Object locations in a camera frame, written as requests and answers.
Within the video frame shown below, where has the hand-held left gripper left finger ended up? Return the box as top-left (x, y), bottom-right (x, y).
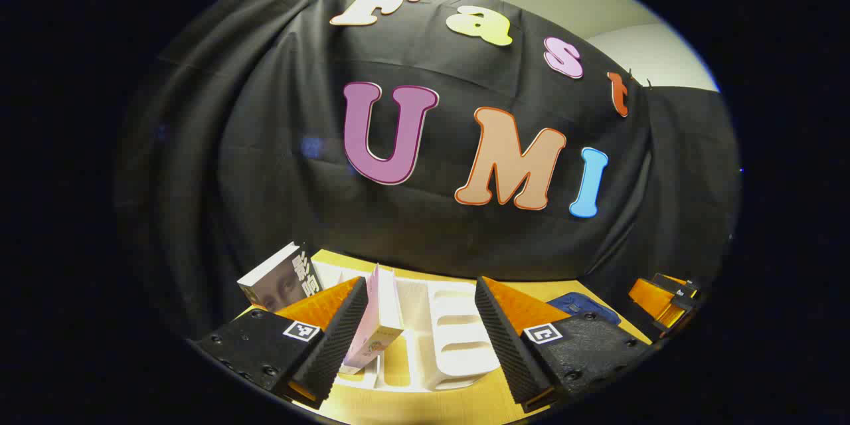
top-left (193, 277), bottom-right (370, 410)

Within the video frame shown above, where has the white bookshelf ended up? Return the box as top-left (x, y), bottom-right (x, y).
top-left (312, 262), bottom-right (502, 392)

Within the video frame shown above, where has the blue schoolbag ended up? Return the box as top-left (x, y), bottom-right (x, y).
top-left (546, 292), bottom-right (622, 327)

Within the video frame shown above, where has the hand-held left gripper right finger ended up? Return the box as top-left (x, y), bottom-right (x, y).
top-left (474, 276), bottom-right (655, 412)

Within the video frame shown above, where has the black backdrop cloth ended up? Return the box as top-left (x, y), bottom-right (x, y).
top-left (113, 0), bottom-right (741, 341)

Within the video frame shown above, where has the grey portrait book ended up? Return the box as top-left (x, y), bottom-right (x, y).
top-left (237, 242), bottom-right (326, 315)

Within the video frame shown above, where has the pink book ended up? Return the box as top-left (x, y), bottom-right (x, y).
top-left (339, 264), bottom-right (404, 376)

